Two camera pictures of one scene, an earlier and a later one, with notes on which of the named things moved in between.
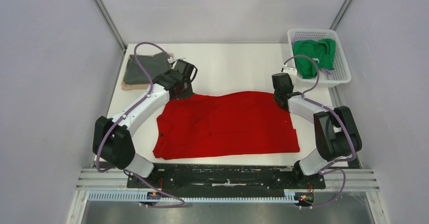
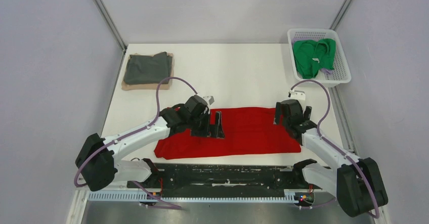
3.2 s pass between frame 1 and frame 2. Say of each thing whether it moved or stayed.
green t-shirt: stayed
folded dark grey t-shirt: stayed
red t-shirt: moved
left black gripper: moved
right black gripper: moved
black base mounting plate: stayed
